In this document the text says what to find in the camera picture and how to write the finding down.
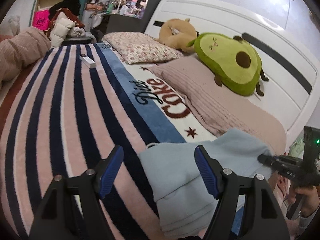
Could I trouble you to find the pink crumpled duvet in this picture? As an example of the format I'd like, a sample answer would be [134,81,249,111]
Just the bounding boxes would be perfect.
[0,27,51,86]

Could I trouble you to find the person's right hand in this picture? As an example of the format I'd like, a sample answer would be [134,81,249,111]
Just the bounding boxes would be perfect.
[288,184,319,218]

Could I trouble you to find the striped Diet Coke blanket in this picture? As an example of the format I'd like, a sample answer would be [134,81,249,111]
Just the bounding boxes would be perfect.
[0,42,288,240]

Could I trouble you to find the floral pillow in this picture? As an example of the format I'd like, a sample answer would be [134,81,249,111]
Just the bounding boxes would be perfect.
[101,32,184,64]

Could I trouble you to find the white bed headboard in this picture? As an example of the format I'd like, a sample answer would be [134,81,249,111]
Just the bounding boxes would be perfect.
[145,0,319,146]

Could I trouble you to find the pink ribbed pillow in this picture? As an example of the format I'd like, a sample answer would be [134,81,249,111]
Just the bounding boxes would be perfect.
[149,56,286,155]

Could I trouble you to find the green avocado plush toy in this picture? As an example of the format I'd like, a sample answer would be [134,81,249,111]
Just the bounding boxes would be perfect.
[188,33,269,96]

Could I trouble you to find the yellow shelf cabinet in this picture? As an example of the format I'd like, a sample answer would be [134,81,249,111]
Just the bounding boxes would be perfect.
[30,0,62,26]

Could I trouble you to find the tan round plush toy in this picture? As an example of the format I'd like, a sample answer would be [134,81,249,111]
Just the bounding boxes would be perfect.
[158,18,198,54]

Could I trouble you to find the white puffer jacket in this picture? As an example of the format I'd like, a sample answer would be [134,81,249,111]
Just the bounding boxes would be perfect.
[48,8,85,48]

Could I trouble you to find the light blue fleece pants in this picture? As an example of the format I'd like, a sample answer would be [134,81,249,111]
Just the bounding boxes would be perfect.
[139,128,274,239]

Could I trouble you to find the pink shopping bag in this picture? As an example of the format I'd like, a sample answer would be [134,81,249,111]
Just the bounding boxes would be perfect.
[32,9,50,31]

